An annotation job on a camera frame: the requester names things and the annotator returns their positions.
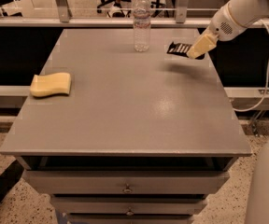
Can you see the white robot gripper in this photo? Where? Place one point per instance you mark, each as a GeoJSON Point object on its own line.
{"type": "Point", "coordinates": [224, 26]}

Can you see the black rxbar chocolate wrapper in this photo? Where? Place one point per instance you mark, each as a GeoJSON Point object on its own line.
{"type": "Point", "coordinates": [179, 49]}

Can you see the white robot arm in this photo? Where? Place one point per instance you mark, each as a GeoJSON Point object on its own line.
{"type": "Point", "coordinates": [246, 12]}

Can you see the clear plastic water bottle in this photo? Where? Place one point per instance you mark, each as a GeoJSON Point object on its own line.
{"type": "Point", "coordinates": [142, 25]}

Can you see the grey drawer cabinet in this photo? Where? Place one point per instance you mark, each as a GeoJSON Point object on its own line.
{"type": "Point", "coordinates": [128, 111]}

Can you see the yellow sponge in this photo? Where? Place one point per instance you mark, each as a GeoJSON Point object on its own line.
{"type": "Point", "coordinates": [52, 84]}

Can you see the metal railing with glass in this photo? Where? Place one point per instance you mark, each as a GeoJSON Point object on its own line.
{"type": "Point", "coordinates": [13, 15]}

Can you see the middle grey drawer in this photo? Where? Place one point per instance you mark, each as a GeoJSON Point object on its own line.
{"type": "Point", "coordinates": [113, 205]}

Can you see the bottom grey drawer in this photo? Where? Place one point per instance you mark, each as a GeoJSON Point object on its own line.
{"type": "Point", "coordinates": [118, 219]}

